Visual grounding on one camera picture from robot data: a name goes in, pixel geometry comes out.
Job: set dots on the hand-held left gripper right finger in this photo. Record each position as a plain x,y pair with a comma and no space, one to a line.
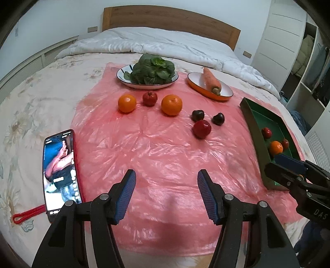
207,195

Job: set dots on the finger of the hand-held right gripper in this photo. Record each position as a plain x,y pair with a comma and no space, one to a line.
291,161
281,175

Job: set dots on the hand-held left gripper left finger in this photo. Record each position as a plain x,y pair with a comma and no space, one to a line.
126,195

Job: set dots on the small red apple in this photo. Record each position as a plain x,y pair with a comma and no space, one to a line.
266,132
285,143
149,98
202,128

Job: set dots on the orange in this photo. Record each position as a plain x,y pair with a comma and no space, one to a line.
275,147
127,103
171,105

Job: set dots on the green metal tray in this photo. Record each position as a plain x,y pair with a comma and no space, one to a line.
257,134

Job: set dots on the dark plum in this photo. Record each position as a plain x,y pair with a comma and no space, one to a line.
218,118
197,115

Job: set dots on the white vent panel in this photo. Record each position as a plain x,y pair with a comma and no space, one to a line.
319,147

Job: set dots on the blue cloth heap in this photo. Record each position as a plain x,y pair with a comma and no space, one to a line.
301,121

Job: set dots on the pink plastic sheet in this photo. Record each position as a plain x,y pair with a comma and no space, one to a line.
159,149

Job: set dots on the white open shelf unit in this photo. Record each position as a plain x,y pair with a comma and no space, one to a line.
299,92

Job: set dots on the smartphone in red case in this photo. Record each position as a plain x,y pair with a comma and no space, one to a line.
60,167

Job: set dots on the dark hanging clothes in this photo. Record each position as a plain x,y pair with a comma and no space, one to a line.
322,74

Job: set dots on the pale puffer jacket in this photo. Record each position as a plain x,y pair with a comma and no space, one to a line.
304,54

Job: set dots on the orange enamel plate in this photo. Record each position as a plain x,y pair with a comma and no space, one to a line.
197,80

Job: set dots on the carrot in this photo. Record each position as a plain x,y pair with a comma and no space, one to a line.
210,77

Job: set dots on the white plate with dark rim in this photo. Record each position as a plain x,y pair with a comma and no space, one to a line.
123,74

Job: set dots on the white wardrobe door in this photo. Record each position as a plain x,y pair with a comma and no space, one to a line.
278,38

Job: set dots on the leafy green vegetable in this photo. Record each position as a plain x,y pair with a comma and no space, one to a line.
152,69

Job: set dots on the white duvet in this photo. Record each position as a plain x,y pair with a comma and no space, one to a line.
167,43

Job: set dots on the wooden headboard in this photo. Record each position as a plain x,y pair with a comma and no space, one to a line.
167,22

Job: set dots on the wall socket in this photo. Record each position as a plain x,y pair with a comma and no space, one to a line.
92,28
247,54

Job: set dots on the white slatted wall panel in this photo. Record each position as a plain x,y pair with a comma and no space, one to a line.
28,61

